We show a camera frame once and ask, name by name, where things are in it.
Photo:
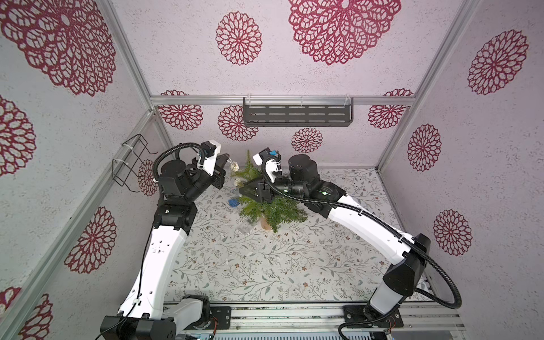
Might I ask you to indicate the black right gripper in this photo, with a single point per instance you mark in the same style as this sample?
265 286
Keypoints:
262 189

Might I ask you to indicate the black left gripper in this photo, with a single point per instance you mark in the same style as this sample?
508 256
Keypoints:
218 171

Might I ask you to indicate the string lights with ornaments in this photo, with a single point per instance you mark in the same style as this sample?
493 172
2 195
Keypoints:
233 202

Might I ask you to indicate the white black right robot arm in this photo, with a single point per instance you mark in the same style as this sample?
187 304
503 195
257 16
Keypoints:
407 254

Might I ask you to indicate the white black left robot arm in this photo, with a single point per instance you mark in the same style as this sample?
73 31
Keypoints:
170 238

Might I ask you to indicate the small green christmas tree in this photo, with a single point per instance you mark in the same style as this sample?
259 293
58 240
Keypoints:
270 210

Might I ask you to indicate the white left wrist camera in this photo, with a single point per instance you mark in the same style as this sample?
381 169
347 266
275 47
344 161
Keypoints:
209 155

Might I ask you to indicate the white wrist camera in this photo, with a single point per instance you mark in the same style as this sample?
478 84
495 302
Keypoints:
269 160
209 155

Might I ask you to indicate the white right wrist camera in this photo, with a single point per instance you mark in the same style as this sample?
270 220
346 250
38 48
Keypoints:
269 160

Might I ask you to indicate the black wire wall basket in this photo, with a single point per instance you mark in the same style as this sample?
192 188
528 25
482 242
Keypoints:
124 168

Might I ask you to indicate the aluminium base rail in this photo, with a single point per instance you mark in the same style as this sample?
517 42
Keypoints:
333 318

